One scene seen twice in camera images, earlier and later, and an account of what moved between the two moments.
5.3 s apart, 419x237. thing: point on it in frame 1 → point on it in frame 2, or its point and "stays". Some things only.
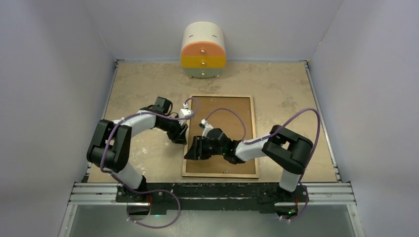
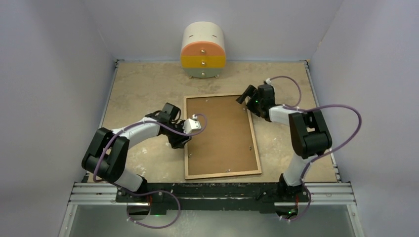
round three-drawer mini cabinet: x=202 y=53 stays
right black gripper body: x=208 y=149 → x=254 y=103
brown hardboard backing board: x=233 y=115 stays
